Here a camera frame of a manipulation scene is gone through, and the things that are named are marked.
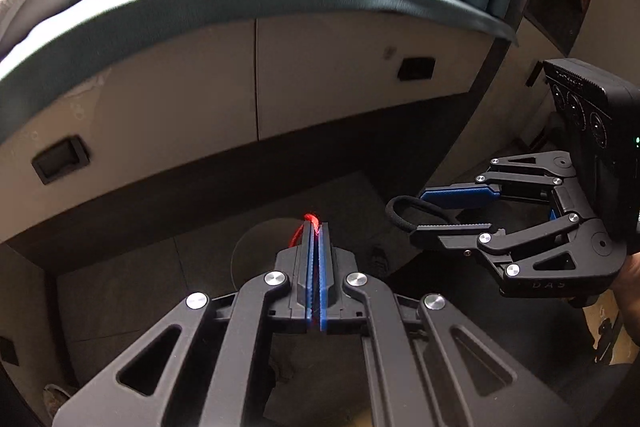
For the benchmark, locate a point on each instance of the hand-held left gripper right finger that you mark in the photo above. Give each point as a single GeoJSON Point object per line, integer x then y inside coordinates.
{"type": "Point", "coordinates": [325, 277]}

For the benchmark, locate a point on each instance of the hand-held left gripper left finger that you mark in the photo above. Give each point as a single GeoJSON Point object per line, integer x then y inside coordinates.
{"type": "Point", "coordinates": [307, 277]}

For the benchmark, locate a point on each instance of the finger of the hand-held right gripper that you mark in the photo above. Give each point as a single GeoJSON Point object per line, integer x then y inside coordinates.
{"type": "Point", "coordinates": [460, 197]}
{"type": "Point", "coordinates": [450, 237]}

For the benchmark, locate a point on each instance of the person's right hand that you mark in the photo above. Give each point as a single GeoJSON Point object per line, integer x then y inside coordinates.
{"type": "Point", "coordinates": [629, 292]}

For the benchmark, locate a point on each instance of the round grey disc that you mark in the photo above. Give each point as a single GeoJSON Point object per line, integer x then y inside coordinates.
{"type": "Point", "coordinates": [255, 252]}

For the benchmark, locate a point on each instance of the beige bed drawer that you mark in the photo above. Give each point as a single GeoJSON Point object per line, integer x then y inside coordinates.
{"type": "Point", "coordinates": [150, 107]}
{"type": "Point", "coordinates": [350, 72]}

